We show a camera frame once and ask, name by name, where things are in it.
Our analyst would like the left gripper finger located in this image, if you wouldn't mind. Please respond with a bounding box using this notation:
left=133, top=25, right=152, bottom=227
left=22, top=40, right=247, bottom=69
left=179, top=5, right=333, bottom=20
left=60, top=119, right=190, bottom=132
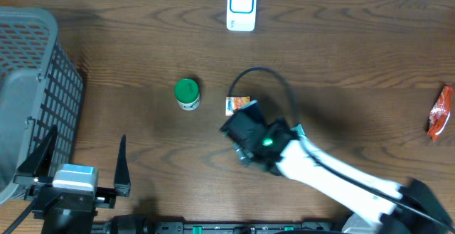
left=114, top=135, right=131, bottom=197
left=16, top=124, right=58, bottom=177

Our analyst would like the small orange sachet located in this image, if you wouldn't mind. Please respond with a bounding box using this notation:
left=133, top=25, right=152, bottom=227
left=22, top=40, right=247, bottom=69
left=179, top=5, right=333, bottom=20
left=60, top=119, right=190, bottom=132
left=225, top=96, right=251, bottom=117

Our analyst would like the green lid jar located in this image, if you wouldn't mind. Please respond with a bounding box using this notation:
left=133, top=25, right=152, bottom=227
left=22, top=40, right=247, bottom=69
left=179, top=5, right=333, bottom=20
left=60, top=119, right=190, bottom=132
left=174, top=78, right=200, bottom=111

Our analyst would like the orange snack bar wrapper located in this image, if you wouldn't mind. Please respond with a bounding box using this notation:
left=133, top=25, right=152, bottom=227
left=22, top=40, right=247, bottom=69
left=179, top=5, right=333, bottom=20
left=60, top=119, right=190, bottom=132
left=427, top=85, right=454, bottom=142

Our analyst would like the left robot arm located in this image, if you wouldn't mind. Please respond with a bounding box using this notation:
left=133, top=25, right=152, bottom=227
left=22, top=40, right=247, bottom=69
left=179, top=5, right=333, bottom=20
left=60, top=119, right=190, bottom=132
left=4, top=124, right=132, bottom=233

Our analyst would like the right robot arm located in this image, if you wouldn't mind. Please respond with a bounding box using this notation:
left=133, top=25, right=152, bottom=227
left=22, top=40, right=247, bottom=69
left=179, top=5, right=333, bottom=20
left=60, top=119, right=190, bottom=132
left=220, top=100, right=454, bottom=233

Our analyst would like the white barcode scanner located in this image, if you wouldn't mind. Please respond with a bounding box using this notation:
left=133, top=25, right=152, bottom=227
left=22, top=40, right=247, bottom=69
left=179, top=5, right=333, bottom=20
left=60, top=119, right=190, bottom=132
left=226, top=0, right=257, bottom=32

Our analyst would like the grey plastic basket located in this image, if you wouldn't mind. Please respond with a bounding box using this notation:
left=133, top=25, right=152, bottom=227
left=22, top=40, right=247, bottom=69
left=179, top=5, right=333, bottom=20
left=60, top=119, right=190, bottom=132
left=1, top=6, right=85, bottom=203

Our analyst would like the left camera cable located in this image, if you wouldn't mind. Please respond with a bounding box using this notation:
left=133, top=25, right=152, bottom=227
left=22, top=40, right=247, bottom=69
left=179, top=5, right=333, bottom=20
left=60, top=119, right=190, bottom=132
left=1, top=198, right=38, bottom=234

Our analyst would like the camera cable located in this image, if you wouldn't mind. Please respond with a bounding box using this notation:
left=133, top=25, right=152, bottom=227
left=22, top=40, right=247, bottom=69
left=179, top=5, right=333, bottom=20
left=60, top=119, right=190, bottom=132
left=227, top=66, right=455, bottom=234
left=1, top=198, right=38, bottom=234

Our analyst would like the right camera cable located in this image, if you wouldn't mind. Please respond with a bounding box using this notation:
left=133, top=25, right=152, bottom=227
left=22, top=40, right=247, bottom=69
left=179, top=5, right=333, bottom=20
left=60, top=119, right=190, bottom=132
left=227, top=66, right=455, bottom=234

